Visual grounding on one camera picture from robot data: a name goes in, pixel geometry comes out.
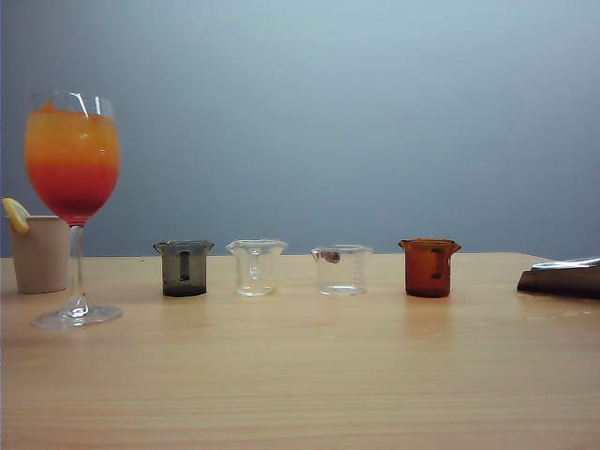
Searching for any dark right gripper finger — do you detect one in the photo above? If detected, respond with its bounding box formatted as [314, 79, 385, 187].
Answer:
[517, 262, 600, 300]

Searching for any silver-taped right gripper finger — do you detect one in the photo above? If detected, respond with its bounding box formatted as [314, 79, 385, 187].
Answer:
[532, 256, 600, 272]

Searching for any yellow lemon slice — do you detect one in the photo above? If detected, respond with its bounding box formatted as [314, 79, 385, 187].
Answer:
[2, 197, 31, 234]

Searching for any beige paper cup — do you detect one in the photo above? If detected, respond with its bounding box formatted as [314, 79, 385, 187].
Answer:
[7, 215, 72, 295]

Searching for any small amber beaker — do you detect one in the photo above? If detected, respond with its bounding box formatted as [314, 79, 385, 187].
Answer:
[397, 237, 463, 298]

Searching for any clear graduated beaker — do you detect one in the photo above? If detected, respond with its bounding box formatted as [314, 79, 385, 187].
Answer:
[309, 243, 375, 297]

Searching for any clear beaker with yellow residue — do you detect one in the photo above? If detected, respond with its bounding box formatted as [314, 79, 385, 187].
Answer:
[225, 238, 289, 298]

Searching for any small grey tinted beaker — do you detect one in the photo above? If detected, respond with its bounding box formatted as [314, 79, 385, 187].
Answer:
[152, 239, 216, 298]

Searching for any wine glass with orange-red drink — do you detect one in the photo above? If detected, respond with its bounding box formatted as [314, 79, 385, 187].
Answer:
[23, 91, 124, 330]

